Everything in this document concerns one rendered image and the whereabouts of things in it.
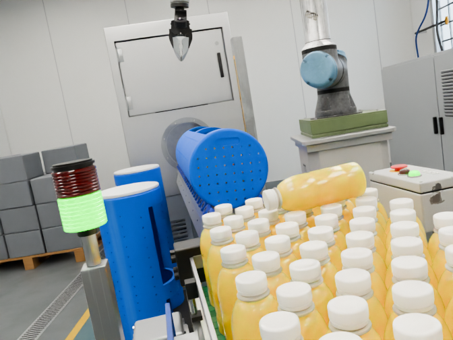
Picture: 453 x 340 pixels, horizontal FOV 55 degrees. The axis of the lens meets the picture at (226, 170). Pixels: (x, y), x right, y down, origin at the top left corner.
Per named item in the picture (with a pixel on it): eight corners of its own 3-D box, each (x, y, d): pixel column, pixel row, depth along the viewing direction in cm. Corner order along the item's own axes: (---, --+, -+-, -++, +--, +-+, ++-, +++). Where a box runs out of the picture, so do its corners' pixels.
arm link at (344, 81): (352, 86, 161) (348, 48, 160) (345, 86, 149) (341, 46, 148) (321, 91, 167) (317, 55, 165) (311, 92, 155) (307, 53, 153)
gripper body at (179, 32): (189, 38, 173) (189, 6, 171) (191, 36, 165) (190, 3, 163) (170, 38, 173) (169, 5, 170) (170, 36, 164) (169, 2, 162)
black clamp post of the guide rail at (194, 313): (201, 314, 88) (194, 276, 87) (203, 320, 85) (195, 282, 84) (191, 316, 88) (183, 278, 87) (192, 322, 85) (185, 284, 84)
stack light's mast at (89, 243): (116, 253, 70) (96, 156, 68) (113, 266, 64) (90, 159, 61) (76, 262, 69) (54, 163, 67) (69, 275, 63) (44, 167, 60)
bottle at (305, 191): (357, 154, 83) (271, 175, 79) (372, 186, 80) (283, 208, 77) (345, 171, 89) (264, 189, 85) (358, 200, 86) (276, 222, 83)
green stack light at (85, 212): (109, 217, 69) (103, 187, 68) (105, 227, 63) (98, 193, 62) (68, 225, 68) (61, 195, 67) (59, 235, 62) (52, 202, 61)
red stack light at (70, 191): (103, 187, 68) (98, 162, 68) (98, 193, 62) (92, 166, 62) (61, 194, 67) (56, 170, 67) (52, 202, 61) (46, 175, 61)
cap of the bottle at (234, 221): (230, 223, 87) (229, 214, 86) (247, 223, 85) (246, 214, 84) (220, 229, 83) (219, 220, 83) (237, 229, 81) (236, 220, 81)
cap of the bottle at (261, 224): (261, 234, 76) (259, 224, 76) (244, 233, 79) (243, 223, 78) (274, 227, 79) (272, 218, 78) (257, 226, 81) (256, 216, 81)
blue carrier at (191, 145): (228, 175, 242) (225, 124, 238) (271, 204, 156) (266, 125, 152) (178, 180, 237) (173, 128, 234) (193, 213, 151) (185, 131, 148)
